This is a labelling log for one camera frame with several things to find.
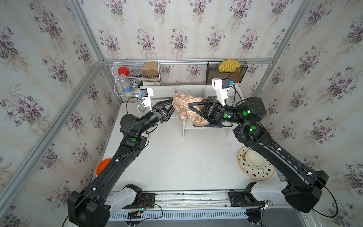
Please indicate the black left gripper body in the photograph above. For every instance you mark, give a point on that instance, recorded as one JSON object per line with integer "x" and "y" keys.
{"x": 154, "y": 110}

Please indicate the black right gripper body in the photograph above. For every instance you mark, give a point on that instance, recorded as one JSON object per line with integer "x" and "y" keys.
{"x": 219, "y": 117}

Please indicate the white wooden bookshelf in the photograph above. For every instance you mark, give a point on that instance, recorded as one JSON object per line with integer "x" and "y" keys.
{"x": 167, "y": 92}

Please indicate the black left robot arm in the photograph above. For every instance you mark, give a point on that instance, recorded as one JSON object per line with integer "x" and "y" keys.
{"x": 93, "y": 206}

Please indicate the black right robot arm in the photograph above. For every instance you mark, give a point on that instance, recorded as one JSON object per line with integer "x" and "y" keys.
{"x": 304, "y": 185}

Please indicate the dark blue book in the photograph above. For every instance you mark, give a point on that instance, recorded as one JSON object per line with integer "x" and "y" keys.
{"x": 213, "y": 126}

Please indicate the clear plastic bottle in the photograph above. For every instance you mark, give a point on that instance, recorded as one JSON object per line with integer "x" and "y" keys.
{"x": 124, "y": 83}

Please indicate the black mesh basket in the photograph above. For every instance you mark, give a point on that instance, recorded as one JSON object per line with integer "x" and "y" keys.
{"x": 212, "y": 71}

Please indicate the brown cardboard box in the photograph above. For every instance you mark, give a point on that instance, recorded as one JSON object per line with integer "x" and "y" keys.
{"x": 150, "y": 72}

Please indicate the round brown woven coaster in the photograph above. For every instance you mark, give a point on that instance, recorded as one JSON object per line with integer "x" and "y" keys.
{"x": 236, "y": 77}

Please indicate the yellow woven mat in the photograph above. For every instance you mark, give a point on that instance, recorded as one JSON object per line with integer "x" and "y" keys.
{"x": 229, "y": 65}

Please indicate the red lid jar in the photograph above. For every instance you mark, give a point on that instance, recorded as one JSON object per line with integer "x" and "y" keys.
{"x": 123, "y": 71}

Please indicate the white ceramic bowl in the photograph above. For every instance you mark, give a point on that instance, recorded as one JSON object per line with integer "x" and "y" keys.
{"x": 255, "y": 159}

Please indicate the star patterned plate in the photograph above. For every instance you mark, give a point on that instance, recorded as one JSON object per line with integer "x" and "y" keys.
{"x": 258, "y": 174}

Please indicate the orange bowl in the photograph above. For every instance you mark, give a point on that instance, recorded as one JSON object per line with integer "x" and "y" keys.
{"x": 101, "y": 166}

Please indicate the small circuit board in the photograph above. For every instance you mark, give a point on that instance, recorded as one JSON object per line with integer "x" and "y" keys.
{"x": 134, "y": 214}

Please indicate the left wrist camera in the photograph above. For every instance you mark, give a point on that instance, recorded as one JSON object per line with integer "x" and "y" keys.
{"x": 145, "y": 96}

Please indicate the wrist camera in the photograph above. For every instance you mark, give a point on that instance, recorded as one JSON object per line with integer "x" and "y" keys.
{"x": 221, "y": 86}
{"x": 145, "y": 96}

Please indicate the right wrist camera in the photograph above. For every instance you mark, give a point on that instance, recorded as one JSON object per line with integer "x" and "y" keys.
{"x": 221, "y": 86}

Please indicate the white wire basket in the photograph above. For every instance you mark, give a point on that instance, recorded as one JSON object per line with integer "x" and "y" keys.
{"x": 135, "y": 77}

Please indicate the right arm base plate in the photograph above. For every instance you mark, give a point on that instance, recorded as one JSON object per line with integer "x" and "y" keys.
{"x": 242, "y": 199}

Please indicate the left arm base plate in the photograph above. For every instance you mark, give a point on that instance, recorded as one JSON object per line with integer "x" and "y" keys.
{"x": 144, "y": 200}

